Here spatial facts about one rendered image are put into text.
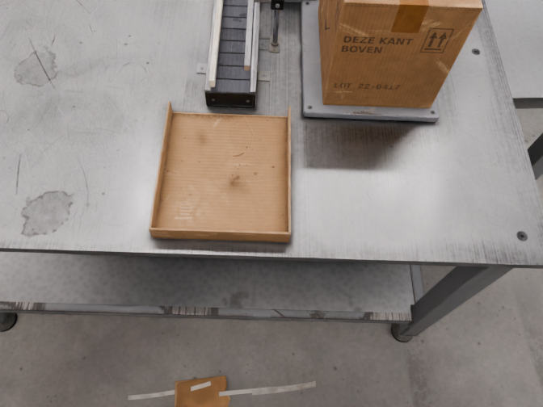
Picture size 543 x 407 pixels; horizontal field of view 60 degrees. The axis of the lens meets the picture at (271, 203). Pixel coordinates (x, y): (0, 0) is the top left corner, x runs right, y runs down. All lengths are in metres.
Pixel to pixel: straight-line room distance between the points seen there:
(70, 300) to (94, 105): 0.69
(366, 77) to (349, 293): 0.76
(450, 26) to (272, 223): 0.48
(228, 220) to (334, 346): 0.90
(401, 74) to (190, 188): 0.48
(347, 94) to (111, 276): 0.94
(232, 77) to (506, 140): 0.62
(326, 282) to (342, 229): 0.62
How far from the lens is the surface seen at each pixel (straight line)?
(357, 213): 0.95
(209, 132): 1.03
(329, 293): 1.52
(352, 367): 1.71
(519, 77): 1.31
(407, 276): 1.60
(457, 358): 1.83
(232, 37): 1.15
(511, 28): 1.42
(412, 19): 0.92
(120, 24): 1.29
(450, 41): 0.98
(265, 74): 1.13
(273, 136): 1.02
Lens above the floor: 1.66
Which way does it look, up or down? 62 degrees down
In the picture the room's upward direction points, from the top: 5 degrees clockwise
